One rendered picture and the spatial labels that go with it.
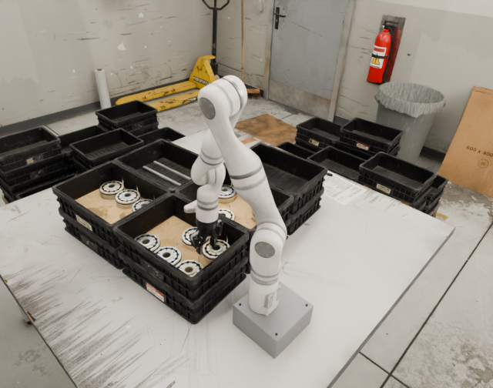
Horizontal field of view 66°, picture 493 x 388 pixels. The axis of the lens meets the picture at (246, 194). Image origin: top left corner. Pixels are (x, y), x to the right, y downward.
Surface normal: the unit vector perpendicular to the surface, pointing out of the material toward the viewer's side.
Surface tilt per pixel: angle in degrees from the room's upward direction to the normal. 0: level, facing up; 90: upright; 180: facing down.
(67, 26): 90
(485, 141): 78
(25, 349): 0
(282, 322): 1
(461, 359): 0
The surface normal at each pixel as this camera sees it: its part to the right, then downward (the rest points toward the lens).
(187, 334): 0.04, -0.82
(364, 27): -0.69, 0.39
